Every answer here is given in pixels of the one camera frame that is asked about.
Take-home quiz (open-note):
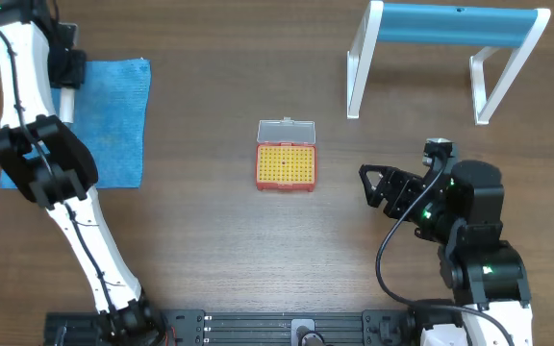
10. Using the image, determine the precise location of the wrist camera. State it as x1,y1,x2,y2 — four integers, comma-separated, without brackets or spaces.
56,22,80,50
423,137,454,158

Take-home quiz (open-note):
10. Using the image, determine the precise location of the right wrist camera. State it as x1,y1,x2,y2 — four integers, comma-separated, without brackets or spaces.
423,137,454,158

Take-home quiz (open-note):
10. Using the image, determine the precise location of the blue cloth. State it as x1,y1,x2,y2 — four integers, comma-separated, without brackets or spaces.
0,58,153,190

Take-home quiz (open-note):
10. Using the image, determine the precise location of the red and yellow tip box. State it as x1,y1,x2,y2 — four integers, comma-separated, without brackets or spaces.
254,116,318,193

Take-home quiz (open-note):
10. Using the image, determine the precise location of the white and blue stand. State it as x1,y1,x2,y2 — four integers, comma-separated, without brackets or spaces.
346,0,552,126

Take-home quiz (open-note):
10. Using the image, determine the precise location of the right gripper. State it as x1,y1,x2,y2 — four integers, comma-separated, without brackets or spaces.
358,163,433,222

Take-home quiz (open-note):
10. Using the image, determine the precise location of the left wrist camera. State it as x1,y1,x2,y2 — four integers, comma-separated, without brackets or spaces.
56,22,80,50

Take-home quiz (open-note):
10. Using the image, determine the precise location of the mounting rail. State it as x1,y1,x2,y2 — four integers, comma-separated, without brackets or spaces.
43,309,420,346

